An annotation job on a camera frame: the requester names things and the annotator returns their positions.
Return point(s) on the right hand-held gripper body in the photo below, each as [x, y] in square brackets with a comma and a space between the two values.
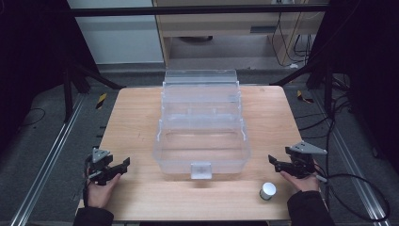
[301, 161]

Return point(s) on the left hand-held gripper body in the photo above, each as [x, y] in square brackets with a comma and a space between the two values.
[99, 163]

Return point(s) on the person's right hand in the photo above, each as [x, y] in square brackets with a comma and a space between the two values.
[301, 183]

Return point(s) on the person's left hand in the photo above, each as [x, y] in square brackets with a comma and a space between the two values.
[101, 193]

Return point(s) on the small white cylinder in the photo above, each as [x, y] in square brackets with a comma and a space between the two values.
[268, 190]

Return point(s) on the yellow black striped tape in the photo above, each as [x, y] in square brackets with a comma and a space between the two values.
[302, 97]
[101, 101]

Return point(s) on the clear plastic tiered storage box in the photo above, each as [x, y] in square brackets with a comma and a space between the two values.
[201, 138]

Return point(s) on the black metal stand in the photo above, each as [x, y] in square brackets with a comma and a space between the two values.
[327, 91]
[68, 94]

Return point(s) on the black curtain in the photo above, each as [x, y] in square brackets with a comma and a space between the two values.
[31, 62]
[370, 78]

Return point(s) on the white cabinet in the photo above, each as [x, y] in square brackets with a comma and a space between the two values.
[119, 37]

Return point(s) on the light wooden desk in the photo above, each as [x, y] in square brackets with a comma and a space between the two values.
[219, 23]

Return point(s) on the black horizontal bar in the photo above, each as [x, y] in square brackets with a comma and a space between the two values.
[194, 10]

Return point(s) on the aluminium floor rail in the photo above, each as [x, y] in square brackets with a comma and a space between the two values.
[47, 160]
[354, 163]

